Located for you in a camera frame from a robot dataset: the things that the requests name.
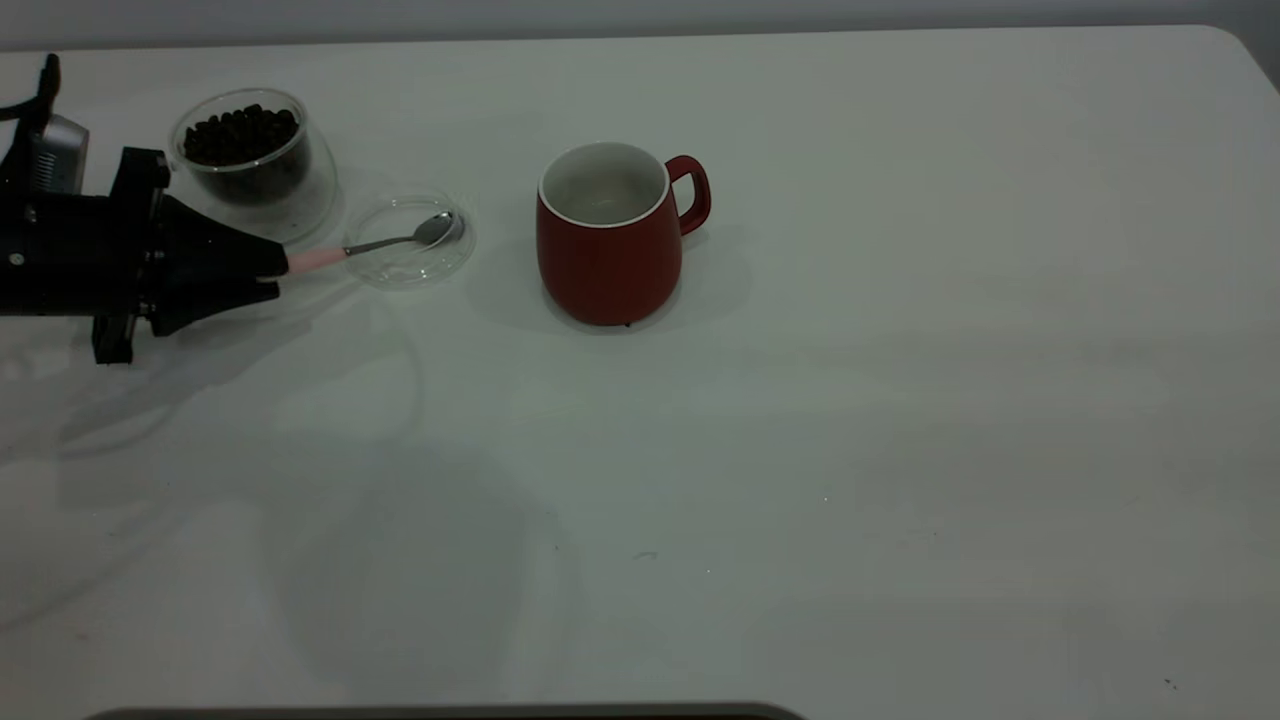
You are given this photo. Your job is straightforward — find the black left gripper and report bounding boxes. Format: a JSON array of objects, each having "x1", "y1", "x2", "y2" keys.
[{"x1": 0, "y1": 147, "x2": 291, "y2": 366}]

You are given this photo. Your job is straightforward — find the pink-handled metal spoon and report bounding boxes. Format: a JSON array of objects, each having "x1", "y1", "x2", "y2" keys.
[{"x1": 285, "y1": 211, "x2": 456, "y2": 276}]

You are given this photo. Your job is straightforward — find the red ceramic mug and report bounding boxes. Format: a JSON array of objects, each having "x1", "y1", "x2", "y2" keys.
[{"x1": 536, "y1": 141, "x2": 712, "y2": 328}]

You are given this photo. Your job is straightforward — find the dark coffee beans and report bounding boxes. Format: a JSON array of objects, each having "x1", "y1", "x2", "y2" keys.
[{"x1": 183, "y1": 104, "x2": 309, "y2": 206}]

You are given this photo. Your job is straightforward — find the small clear glass dish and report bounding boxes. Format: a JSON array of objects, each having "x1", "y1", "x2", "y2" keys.
[{"x1": 345, "y1": 193, "x2": 478, "y2": 291}]

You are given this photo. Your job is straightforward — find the clear double-wall glass cup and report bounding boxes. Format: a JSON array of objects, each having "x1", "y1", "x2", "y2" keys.
[{"x1": 168, "y1": 88, "x2": 338, "y2": 246}]

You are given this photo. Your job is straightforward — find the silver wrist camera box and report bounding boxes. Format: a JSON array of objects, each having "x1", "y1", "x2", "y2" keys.
[{"x1": 28, "y1": 113, "x2": 91, "y2": 197}]

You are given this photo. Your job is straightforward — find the black camera cable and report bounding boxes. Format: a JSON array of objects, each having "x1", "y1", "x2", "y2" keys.
[{"x1": 0, "y1": 53, "x2": 61, "y2": 126}]

